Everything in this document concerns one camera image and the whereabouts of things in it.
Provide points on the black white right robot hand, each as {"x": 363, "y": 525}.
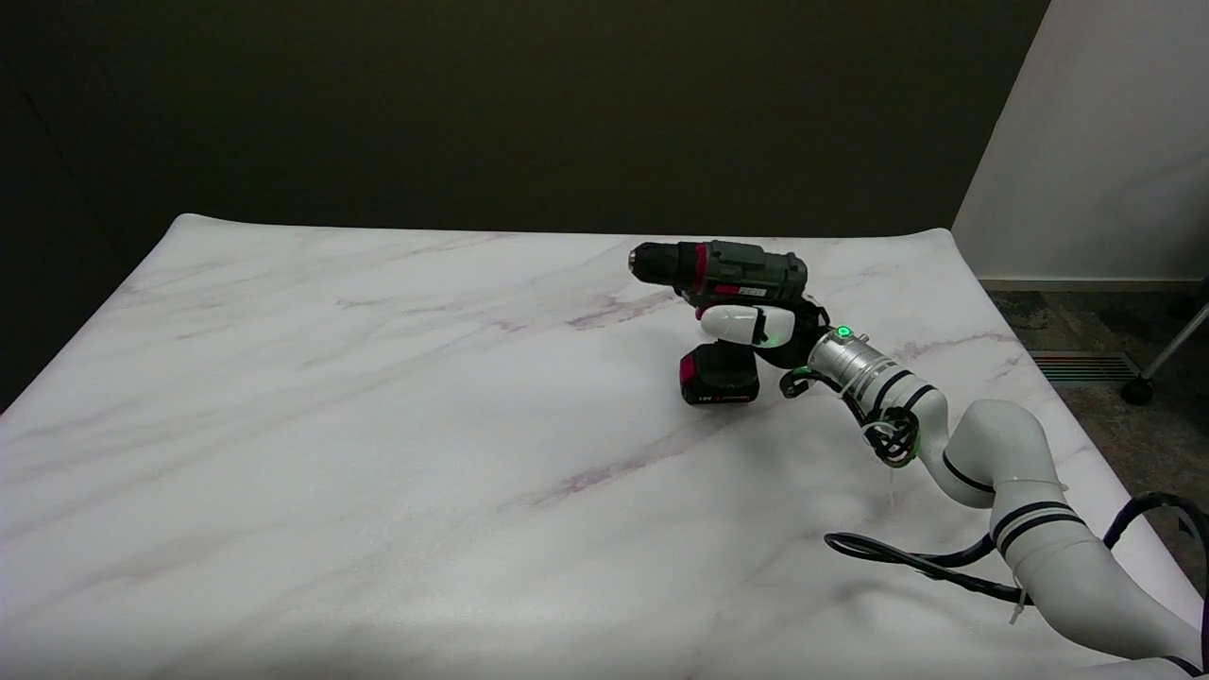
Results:
{"x": 784, "y": 331}

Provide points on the dark green red power screwdriver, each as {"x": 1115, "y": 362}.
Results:
{"x": 746, "y": 269}

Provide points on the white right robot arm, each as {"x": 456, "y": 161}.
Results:
{"x": 1001, "y": 463}

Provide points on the metal floor vent grille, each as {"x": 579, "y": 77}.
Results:
{"x": 1086, "y": 366}

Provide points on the grey chair leg with caster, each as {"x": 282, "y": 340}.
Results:
{"x": 1166, "y": 354}

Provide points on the white marble pattern table sheet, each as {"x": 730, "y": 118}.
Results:
{"x": 378, "y": 425}

